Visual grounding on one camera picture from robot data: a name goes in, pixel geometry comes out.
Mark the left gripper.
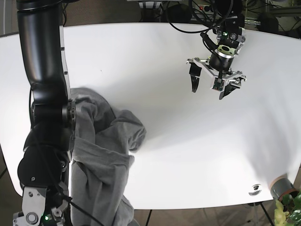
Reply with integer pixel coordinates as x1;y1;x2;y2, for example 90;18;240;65
186;40;246;100

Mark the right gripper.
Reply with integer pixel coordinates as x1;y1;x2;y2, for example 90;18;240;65
13;186;71;226

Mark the right metal table grommet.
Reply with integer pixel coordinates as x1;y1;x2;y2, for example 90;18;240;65
248;184;262;196

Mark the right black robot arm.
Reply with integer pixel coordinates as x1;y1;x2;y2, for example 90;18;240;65
13;0;76;226

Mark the green plant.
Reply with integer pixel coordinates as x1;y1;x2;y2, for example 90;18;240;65
274;191;301;226

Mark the grey long sleeve shirt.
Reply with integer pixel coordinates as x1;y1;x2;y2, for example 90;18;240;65
71;88;146;226

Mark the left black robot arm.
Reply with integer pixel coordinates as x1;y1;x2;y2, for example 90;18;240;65
186;0;246;99

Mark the grey plant pot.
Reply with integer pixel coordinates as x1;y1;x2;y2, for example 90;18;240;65
269;174;299;201

